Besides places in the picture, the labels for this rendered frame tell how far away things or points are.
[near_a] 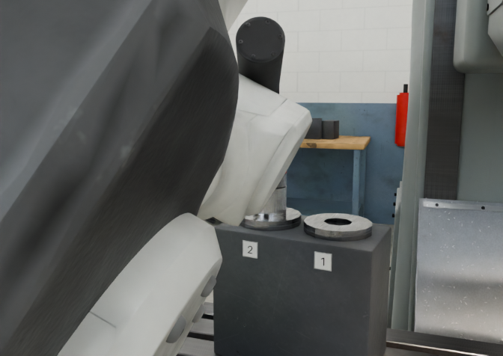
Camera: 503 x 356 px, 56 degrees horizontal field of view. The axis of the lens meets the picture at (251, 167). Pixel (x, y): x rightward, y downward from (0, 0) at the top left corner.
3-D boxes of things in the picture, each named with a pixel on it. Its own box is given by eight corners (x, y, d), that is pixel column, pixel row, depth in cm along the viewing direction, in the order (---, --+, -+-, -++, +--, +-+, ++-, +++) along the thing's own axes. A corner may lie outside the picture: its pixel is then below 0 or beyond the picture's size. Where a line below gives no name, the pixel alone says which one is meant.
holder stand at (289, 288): (366, 397, 59) (373, 240, 55) (212, 354, 68) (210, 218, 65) (385, 350, 69) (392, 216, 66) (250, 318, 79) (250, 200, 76)
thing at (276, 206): (289, 210, 69) (290, 170, 68) (281, 218, 65) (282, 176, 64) (258, 208, 71) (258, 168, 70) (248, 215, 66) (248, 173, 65)
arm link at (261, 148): (284, 176, 39) (232, 256, 26) (189, 124, 39) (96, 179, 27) (321, 105, 36) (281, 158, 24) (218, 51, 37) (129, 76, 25)
